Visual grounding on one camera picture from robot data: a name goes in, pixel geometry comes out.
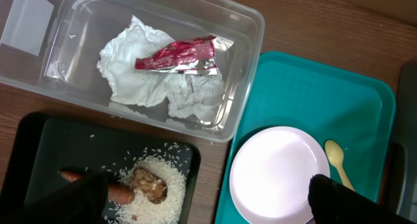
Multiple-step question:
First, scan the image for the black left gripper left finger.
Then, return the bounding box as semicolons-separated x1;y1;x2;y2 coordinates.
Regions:
25;173;108;224

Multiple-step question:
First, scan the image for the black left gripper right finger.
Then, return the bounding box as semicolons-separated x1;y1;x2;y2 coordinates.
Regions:
308;174;410;224

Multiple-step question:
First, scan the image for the orange carrot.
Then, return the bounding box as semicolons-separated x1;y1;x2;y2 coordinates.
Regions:
58;171;135;204

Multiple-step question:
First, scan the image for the pile of white rice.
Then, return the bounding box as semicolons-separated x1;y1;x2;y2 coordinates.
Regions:
84;134;193;224

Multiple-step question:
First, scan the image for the white napkin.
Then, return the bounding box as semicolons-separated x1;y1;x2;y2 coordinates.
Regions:
97;16;225;122

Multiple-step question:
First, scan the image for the red foil wrapper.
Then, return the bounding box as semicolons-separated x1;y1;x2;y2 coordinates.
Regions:
134;35;233;76

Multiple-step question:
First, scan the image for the brown food lump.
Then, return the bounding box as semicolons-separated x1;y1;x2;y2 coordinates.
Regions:
130;167;167;204

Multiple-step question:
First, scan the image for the grey dishwasher rack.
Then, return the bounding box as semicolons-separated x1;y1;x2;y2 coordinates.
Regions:
380;57;416;223

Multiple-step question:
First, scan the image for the yellow plastic spoon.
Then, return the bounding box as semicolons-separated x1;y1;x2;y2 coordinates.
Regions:
324;140;355;191

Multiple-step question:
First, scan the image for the large white plate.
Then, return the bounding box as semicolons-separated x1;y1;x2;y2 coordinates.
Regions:
229;126;330;223

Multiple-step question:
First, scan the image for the black plastic tray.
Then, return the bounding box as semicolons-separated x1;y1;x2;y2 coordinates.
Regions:
1;113;201;223

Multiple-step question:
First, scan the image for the teal serving tray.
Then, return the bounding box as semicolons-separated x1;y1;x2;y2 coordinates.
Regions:
214;51;397;224

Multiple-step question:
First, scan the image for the clear plastic bin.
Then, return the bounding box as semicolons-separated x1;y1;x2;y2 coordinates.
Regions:
1;0;265;142

